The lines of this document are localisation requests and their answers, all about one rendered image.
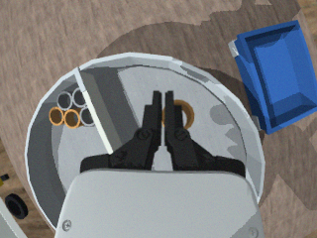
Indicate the bronze bushing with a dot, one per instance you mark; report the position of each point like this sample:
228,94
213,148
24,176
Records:
54,116
69,118
187,109

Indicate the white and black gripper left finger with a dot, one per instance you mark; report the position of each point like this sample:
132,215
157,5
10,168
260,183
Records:
139,152

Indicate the grey metal ring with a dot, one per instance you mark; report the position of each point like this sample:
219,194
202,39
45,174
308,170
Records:
62,101
77,98
84,117

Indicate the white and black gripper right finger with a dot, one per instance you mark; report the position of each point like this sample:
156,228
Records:
190,156

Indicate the blue crate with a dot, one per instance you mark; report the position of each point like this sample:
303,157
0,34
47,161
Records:
277,73

